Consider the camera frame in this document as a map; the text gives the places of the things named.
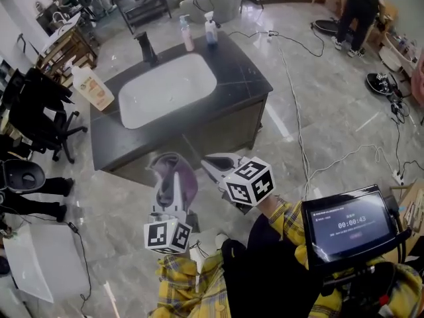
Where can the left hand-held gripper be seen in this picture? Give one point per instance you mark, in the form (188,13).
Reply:
(167,230)

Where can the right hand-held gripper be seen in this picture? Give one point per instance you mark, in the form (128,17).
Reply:
(250,184)

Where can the purple cloth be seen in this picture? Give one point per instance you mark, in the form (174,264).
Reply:
(187,177)

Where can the person's right forearm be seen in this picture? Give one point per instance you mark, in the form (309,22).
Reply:
(285,217)

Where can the person's left forearm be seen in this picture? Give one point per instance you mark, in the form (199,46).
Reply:
(180,283)

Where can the dark vanity cabinet black top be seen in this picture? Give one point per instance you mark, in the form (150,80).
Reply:
(238,75)

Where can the white block cabinet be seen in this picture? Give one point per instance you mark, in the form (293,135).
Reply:
(49,260)

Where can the person's white shoe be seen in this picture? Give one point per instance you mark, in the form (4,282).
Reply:
(221,240)

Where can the white sink basin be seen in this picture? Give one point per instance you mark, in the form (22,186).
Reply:
(165,88)

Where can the person's yellow plaid shirt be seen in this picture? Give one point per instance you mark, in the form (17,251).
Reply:
(212,293)

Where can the person's black trousers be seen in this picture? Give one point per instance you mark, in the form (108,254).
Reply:
(268,277)

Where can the large pump bottle orange label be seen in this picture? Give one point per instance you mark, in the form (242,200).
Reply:
(92,88)

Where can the blue spray bottle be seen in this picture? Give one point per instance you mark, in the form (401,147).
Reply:
(211,30)

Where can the white power strip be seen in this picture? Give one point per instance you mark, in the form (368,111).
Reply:
(270,35)
(397,177)

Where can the black faucet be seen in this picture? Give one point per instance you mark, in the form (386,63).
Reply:
(145,48)

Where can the black touchscreen display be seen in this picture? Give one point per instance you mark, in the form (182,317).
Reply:
(351,225)

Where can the black hard-shell backpack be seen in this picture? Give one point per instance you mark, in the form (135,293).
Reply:
(24,176)

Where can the black office chair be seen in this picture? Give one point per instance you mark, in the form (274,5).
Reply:
(36,108)

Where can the grey armchair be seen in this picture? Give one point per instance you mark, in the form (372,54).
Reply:
(215,3)

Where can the wooden shelf table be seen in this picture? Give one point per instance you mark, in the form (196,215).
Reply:
(66,51)

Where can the black round tray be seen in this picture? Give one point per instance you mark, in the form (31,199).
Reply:
(379,83)

